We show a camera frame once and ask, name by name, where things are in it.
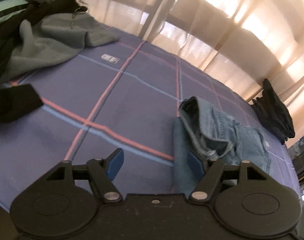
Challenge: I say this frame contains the sheer cream curtain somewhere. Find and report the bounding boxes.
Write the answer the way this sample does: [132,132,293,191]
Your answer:
[83,0,304,133]

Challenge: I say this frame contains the stack of black folded clothes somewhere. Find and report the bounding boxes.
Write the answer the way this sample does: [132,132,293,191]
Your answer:
[251,79,296,145]

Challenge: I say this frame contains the blue denim jeans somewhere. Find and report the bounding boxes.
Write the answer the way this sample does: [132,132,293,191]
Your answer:
[173,96,273,195]

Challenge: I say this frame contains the grey fleece blanket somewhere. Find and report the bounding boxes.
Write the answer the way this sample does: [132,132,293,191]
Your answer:
[0,12,119,84]

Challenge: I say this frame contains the black garment strap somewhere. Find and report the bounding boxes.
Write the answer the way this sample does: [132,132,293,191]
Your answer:
[0,0,89,126]

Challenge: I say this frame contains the purple plaid bed sheet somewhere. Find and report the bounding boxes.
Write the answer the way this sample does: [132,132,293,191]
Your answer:
[0,26,300,213]

